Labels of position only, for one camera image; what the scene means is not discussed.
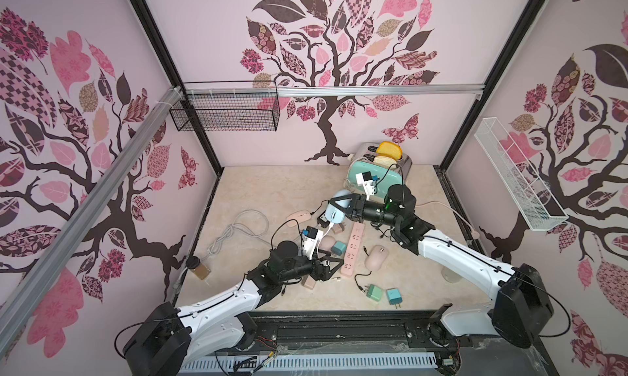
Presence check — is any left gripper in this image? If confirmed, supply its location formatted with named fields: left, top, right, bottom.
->
left=278, top=249, right=343, bottom=283

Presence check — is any teal charger plug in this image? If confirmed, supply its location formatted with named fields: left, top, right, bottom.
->
left=386, top=289, right=403, bottom=309
left=331, top=241, right=347, bottom=257

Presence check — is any pink power strip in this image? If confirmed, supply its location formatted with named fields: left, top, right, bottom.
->
left=340, top=222, right=365, bottom=277

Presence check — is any pink charger plug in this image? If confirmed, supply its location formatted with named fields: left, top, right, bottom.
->
left=302, top=276, right=317, bottom=290

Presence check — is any blue mouse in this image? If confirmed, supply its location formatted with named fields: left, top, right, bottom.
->
left=325, top=189, right=353, bottom=225

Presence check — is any black power strip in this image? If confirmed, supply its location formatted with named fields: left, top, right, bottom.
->
left=317, top=212, right=330, bottom=229

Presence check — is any green charger plug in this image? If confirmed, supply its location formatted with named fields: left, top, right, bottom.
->
left=365, top=284, right=384, bottom=302

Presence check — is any pink mouse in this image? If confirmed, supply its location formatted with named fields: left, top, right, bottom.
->
left=318, top=235, right=336, bottom=252
left=286, top=210, right=312, bottom=225
left=365, top=245, right=389, bottom=272

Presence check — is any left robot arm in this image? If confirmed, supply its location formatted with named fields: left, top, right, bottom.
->
left=120, top=241, right=344, bottom=375

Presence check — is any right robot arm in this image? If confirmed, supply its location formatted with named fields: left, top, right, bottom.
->
left=332, top=185, right=554, bottom=348

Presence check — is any pale toast slice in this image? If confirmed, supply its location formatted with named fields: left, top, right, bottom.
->
left=373, top=155, right=397, bottom=170

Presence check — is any mint green toaster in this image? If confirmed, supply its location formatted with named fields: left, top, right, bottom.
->
left=344, top=143, right=413, bottom=199

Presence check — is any yellow toast slice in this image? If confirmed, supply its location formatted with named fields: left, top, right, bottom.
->
left=376, top=141, right=403, bottom=161

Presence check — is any small brown jar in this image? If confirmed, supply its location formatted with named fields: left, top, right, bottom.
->
left=186, top=256, right=211, bottom=281

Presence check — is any black mouse charging cable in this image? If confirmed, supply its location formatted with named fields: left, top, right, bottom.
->
left=352, top=270, right=374, bottom=294

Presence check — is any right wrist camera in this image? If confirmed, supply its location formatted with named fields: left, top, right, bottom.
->
left=356, top=171, right=378, bottom=199

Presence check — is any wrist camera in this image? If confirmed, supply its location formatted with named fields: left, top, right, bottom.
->
left=302, top=226, right=324, bottom=260
left=356, top=171, right=378, bottom=199

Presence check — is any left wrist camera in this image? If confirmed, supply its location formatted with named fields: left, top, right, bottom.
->
left=302, top=226, right=324, bottom=260

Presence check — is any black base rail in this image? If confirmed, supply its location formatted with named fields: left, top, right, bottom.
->
left=133, top=311, right=560, bottom=376

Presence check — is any pink power strip cord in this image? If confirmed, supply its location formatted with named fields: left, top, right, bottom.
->
left=416, top=198, right=479, bottom=240

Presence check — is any grey coiled cable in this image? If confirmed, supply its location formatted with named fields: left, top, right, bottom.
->
left=205, top=208, right=271, bottom=259

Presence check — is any white slotted cable duct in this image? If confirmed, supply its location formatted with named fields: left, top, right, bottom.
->
left=179, top=352, right=438, bottom=375

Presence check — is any black wire basket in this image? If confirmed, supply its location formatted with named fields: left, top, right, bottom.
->
left=170, top=78, right=281, bottom=132

